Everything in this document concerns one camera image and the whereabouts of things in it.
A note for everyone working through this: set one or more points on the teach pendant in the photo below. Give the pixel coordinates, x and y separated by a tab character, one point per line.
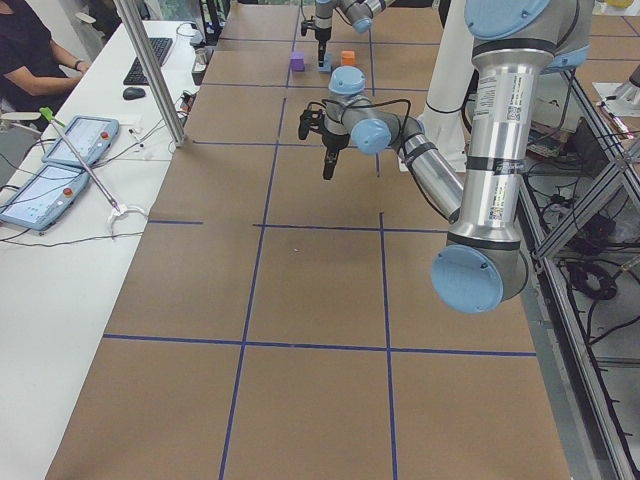
91	136
45	197

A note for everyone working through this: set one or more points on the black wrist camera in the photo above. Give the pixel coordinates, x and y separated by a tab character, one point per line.
306	25
311	120

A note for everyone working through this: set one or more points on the metal cup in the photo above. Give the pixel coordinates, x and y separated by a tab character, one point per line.
201	56

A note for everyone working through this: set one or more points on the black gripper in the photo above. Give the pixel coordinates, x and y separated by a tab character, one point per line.
332	141
322	36

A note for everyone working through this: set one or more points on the long grabber stick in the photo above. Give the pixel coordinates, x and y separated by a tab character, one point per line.
118	209

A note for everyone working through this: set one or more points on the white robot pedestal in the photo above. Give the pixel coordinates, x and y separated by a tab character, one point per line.
442	114

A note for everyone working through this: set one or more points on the seated person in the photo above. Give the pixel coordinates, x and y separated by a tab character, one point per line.
36	71

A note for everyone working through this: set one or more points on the light blue foam block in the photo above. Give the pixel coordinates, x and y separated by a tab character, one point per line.
326	65

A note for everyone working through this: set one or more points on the black computer mouse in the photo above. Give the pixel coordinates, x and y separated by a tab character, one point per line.
133	93

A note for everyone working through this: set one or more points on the aluminium frame post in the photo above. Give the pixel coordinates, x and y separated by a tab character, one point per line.
133	24

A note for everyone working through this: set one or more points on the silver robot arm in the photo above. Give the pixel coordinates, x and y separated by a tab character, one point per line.
505	46
358	14

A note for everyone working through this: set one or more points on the far teach pendant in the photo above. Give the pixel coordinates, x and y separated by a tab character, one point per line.
91	136

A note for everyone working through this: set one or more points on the orange foam block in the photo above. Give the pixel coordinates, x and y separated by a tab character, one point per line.
348	58

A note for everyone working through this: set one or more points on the near teach pendant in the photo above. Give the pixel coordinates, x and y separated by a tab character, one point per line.
45	197

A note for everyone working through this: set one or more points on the purple foam block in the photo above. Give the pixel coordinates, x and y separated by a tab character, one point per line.
297	61

